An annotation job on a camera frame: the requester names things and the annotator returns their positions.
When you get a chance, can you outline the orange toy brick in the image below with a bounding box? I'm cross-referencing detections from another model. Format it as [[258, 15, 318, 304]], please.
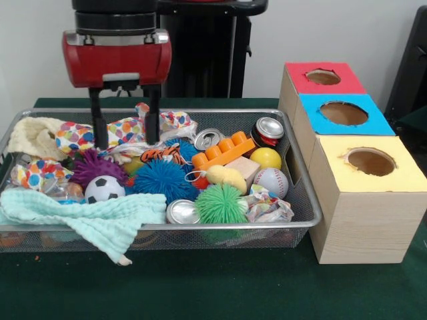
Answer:
[[191, 131, 257, 171]]

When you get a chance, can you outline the crushed clear plastic bottle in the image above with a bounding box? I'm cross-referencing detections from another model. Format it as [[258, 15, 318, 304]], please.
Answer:
[[41, 179, 84, 205]]

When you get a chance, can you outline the purple spiky ball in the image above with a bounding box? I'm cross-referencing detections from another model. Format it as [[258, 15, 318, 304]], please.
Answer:
[[69, 149, 129, 189]]

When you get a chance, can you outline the blue spiky ball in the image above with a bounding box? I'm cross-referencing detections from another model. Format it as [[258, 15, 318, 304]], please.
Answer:
[[133, 159, 197, 203]]

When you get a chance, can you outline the green spiky ball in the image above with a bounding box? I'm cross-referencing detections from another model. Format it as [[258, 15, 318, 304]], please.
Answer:
[[194, 183, 250, 225]]

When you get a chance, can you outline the mint green cloth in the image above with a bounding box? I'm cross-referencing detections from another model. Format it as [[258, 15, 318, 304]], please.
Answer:
[[0, 189, 167, 267]]

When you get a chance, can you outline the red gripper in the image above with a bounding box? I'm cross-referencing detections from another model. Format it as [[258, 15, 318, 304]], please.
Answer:
[[62, 41, 173, 151]]

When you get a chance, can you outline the shallow clear mesh bin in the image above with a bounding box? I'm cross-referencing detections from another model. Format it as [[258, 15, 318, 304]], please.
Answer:
[[0, 107, 324, 253]]

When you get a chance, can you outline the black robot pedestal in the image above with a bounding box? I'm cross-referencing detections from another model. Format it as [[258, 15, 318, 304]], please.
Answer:
[[155, 0, 270, 99]]

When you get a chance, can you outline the wooden box with three holes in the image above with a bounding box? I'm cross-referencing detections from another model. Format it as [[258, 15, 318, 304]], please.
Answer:
[[277, 61, 427, 265]]

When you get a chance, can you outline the polka dot cloth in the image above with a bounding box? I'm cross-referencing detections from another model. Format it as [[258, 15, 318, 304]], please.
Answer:
[[55, 102, 199, 156]]

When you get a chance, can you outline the black chair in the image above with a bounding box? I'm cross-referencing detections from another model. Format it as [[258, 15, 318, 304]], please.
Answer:
[[384, 5, 427, 116]]

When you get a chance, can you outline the cream knitted cloth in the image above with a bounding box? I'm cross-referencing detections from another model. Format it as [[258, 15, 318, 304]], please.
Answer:
[[7, 116, 68, 162]]

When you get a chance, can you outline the white baseball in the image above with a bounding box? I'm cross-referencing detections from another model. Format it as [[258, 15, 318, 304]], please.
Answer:
[[253, 167, 290, 199]]

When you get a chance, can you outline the dark green side tablecloth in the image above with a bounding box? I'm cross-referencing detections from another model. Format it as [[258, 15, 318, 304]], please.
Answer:
[[396, 107, 427, 135]]

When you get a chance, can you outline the silver can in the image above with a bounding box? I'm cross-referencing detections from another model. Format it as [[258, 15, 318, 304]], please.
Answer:
[[193, 128, 225, 151]]

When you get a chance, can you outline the yellow ball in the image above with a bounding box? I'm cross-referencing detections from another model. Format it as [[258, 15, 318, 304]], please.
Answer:
[[250, 147, 283, 170]]

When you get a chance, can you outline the black and white soccer ball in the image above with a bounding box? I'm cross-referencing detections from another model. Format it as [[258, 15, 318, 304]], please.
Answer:
[[84, 175, 127, 205]]

